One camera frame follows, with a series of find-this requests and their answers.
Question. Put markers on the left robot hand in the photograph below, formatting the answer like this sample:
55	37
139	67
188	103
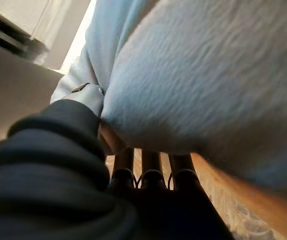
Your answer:
46	175

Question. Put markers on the light blue-white cloth garment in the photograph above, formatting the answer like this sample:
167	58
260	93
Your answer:
196	87

